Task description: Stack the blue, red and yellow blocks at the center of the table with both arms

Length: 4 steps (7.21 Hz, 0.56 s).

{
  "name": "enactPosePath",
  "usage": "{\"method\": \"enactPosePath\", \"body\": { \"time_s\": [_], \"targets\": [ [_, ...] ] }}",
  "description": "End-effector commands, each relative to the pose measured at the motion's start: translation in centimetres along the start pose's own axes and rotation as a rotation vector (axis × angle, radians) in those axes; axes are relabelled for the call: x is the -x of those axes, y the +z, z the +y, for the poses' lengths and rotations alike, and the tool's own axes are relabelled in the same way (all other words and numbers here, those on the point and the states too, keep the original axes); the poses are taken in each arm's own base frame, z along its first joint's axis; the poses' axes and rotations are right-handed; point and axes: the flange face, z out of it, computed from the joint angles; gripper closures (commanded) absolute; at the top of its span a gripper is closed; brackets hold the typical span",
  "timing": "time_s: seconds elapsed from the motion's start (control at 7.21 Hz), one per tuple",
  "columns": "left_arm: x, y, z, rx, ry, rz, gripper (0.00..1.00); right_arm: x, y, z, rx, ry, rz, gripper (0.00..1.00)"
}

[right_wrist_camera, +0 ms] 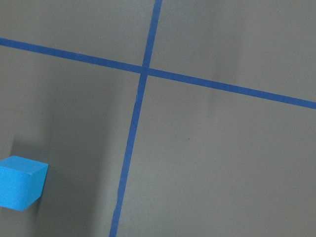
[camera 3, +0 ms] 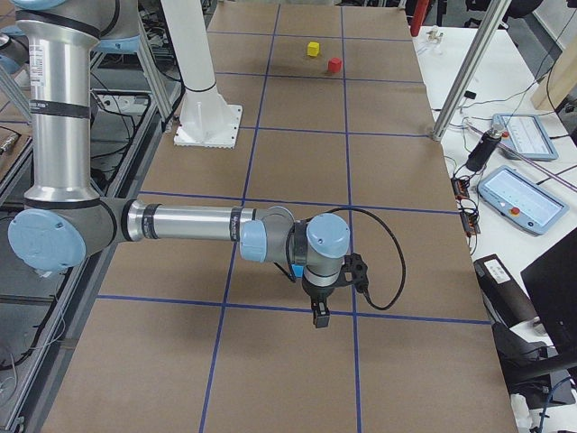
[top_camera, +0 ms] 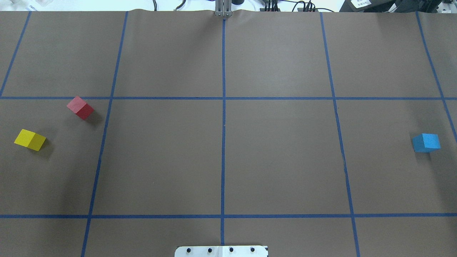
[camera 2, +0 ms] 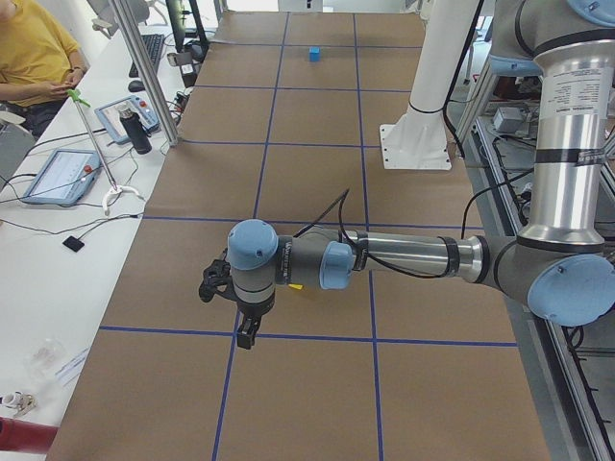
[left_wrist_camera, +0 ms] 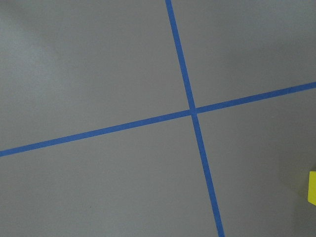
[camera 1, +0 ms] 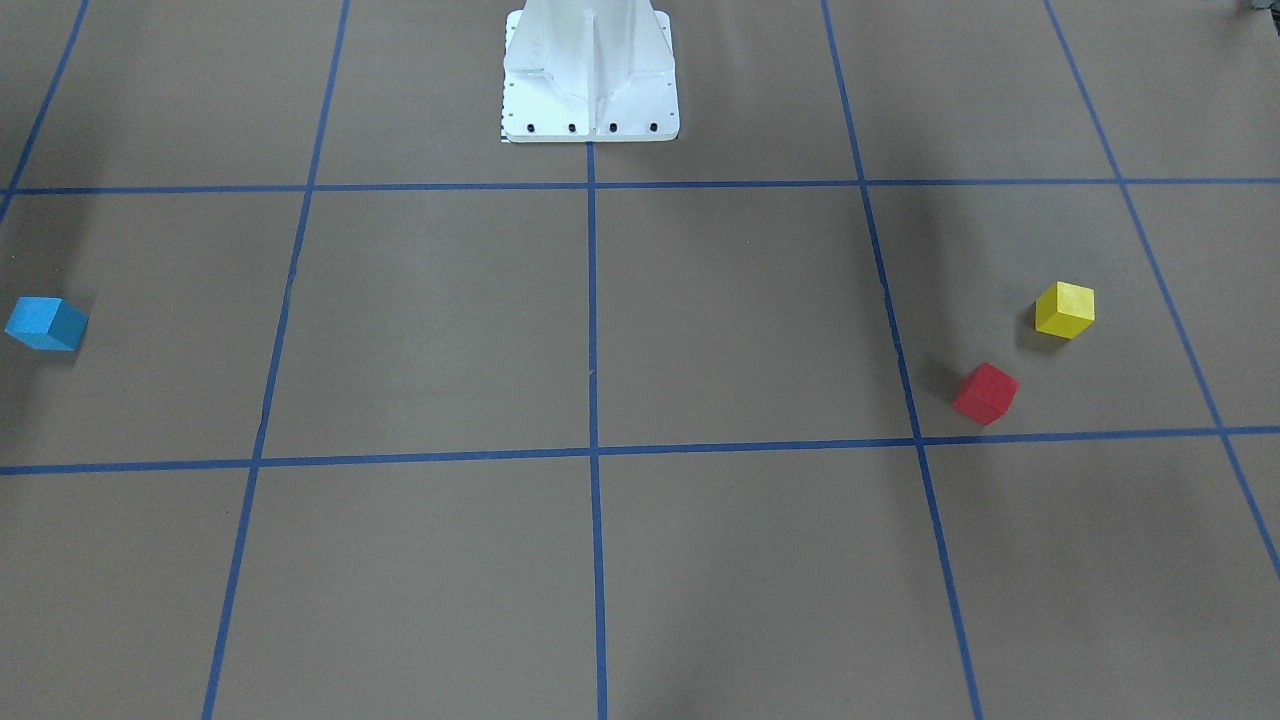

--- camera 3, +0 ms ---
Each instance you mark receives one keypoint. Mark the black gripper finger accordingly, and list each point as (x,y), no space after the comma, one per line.
(322,315)
(314,310)

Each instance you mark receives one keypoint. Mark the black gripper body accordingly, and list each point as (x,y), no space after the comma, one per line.
(316,291)

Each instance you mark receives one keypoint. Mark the red cube block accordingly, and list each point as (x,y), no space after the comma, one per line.
(334,65)

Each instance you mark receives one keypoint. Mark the yellow cube block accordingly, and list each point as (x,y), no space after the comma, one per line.
(313,49)

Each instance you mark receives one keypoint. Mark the blue cube block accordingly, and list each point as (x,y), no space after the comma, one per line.
(297,271)

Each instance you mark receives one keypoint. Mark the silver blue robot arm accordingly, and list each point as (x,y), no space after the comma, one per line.
(65,220)

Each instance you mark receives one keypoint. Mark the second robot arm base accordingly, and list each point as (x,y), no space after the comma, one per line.
(14,49)

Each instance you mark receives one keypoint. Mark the orange circuit board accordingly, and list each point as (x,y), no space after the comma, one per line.
(468,208)

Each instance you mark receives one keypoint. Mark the black water bottle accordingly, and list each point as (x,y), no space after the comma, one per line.
(485,147)

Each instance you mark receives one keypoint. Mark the black computer monitor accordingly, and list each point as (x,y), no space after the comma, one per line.
(550,281)

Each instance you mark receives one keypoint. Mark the near teach pendant tablet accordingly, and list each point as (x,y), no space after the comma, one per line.
(521,201)

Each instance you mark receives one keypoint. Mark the teach pendant tablet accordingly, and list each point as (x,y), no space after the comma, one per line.
(521,201)
(526,135)

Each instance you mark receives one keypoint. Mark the far teach pendant tablet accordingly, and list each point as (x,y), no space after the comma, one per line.
(526,135)

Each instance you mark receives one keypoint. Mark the white pedestal column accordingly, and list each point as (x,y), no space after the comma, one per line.
(205,119)

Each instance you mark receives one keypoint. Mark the aluminium frame post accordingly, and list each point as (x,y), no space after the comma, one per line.
(480,43)

